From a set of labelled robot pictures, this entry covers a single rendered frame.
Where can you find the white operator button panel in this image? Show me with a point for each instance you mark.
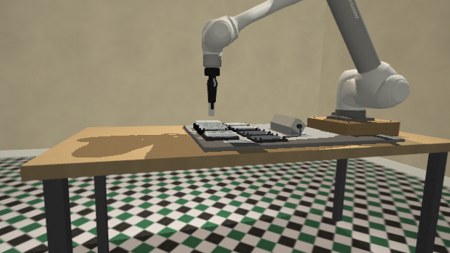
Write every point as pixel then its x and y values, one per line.
pixel 288 125

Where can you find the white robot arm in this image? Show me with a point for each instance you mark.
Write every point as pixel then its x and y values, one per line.
pixel 373 84

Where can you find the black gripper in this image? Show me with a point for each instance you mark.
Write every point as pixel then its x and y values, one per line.
pixel 212 72

